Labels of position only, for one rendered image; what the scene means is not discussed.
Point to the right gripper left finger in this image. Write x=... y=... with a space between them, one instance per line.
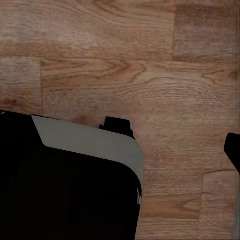
x=12 y=150

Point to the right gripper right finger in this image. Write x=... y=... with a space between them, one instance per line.
x=232 y=149

